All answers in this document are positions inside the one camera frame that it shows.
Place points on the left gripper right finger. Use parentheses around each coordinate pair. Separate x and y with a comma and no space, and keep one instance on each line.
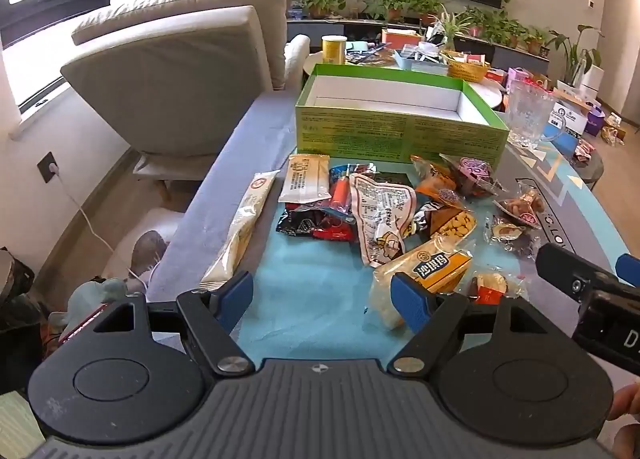
(432,317)

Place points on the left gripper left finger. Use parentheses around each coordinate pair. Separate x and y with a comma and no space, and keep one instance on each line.
(210,317)

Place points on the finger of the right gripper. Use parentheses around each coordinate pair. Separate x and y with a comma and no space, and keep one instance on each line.
(627,267)
(583,281)

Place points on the yellow sachima cake packet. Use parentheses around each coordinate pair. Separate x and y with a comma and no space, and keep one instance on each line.
(437,266)

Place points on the long cream snack stick packet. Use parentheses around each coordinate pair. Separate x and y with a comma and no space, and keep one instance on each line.
(240,231)

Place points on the small red yellow candy packet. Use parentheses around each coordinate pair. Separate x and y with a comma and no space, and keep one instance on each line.
(491,287)

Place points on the clear nut packet pink label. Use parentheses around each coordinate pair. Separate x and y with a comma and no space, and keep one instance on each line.
(525,208)

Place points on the yellow broad bean packet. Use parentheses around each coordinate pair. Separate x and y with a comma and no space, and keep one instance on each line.
(432,219)

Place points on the white cartoon snack pouch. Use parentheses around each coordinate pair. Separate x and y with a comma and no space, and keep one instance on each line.
(383,212)

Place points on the pink label dried fruit packet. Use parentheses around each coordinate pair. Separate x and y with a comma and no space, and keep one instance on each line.
(474,177)

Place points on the blue orange sausage packet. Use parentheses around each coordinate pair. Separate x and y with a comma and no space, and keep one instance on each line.
(340,185)

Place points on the cream rectangular snack packet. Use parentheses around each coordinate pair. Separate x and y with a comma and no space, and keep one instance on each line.
(306,180)

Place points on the orange peanut snack packet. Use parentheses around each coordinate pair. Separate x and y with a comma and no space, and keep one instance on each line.
(436,183)

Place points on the black red spicy snack packet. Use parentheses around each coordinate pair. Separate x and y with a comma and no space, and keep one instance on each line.
(316,222)

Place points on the person's right hand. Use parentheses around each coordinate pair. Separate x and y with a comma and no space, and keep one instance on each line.
(626,404)

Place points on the teal patterned table mat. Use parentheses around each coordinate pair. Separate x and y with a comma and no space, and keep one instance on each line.
(311,297)

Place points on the white blue carton box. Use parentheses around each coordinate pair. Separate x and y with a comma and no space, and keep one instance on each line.
(568,116)

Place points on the clear glass mug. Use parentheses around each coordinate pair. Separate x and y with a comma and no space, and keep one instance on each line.
(528,115)

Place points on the white round coffee table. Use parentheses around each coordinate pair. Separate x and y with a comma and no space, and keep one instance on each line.
(492,92)

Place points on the green cardboard box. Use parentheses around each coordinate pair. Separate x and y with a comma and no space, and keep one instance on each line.
(384,114)

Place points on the yellow woven basket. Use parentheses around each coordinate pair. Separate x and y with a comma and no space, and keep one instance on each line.
(467,71)

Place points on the beige sofa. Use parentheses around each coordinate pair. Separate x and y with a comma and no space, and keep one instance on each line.
(174,78)

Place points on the blue plastic tray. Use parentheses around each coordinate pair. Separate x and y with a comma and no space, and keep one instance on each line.
(410,58)

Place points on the orange box on cabinet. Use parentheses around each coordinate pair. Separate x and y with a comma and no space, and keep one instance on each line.
(396,39)

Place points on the yellow tin can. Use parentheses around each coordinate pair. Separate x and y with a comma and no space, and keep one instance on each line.
(334,49)

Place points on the dark tv cabinet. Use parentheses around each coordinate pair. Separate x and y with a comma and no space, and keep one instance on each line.
(499,56)

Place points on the wall socket with plug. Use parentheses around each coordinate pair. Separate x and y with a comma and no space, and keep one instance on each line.
(48,167)

